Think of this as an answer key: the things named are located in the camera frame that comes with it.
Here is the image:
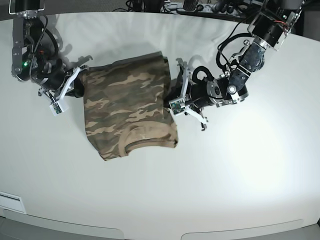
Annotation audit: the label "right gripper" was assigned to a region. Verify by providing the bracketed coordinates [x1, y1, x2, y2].
[36, 63, 90, 101]

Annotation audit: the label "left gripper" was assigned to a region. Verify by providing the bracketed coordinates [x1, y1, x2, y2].
[163, 58, 214, 131]

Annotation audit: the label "camouflage T-shirt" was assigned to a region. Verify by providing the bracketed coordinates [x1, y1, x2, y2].
[79, 52, 179, 161]

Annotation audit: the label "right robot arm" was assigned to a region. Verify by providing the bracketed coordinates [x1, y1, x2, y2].
[8, 0, 84, 104]

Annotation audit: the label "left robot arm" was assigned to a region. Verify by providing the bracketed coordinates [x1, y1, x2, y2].
[164, 0, 306, 130]

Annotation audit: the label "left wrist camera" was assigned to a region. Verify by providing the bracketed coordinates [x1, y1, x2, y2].
[168, 98, 186, 116]

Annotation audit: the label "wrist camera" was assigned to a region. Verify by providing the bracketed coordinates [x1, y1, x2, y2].
[49, 99, 69, 116]
[168, 98, 186, 116]

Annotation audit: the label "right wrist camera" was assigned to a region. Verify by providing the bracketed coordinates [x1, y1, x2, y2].
[49, 99, 69, 116]

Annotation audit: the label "power strips and cables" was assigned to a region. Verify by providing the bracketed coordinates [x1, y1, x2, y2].
[112, 0, 273, 26]

